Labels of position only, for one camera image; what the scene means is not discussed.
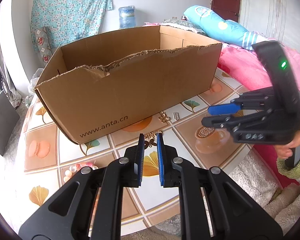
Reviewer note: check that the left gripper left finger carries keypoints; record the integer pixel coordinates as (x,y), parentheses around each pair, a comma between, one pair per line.
(88,205)

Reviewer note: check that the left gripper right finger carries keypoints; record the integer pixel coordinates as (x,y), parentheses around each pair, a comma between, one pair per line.
(212,205)

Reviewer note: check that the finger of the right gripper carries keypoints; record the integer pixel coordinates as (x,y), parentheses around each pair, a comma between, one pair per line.
(215,122)
(223,108)

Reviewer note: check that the silver rhinestone hair clip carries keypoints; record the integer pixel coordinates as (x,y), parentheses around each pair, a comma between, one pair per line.
(176,116)

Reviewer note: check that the patterned tablecloth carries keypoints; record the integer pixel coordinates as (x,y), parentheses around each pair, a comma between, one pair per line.
(48,160)

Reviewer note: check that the light blue pillow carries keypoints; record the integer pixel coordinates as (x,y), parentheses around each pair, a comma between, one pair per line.
(226,31)

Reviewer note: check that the dark grey cabinet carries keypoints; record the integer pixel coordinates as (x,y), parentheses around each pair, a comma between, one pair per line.
(8,119)

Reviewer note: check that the brown cardboard box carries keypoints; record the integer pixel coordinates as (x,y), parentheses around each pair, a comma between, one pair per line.
(100,84)

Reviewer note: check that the blue water jug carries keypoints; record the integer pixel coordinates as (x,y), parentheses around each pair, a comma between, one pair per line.
(127,17)

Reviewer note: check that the white plastic bag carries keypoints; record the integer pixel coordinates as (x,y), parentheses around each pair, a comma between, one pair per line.
(31,87)

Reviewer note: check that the rolled patterned mat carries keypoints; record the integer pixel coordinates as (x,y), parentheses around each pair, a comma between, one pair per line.
(43,44)

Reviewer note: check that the teal floral wall cloth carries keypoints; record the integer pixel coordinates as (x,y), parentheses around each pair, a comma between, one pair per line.
(67,21)

